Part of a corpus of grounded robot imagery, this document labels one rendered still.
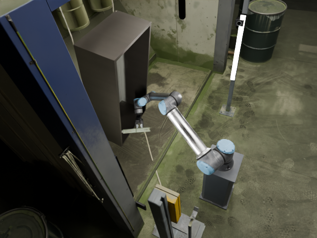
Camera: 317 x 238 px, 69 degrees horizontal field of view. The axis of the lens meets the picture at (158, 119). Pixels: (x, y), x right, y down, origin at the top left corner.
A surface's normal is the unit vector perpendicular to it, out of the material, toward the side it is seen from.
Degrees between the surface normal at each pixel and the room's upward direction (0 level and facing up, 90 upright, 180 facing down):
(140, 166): 0
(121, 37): 12
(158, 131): 0
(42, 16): 90
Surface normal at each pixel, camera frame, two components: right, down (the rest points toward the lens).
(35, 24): 0.88, 0.29
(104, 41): 0.08, -0.60
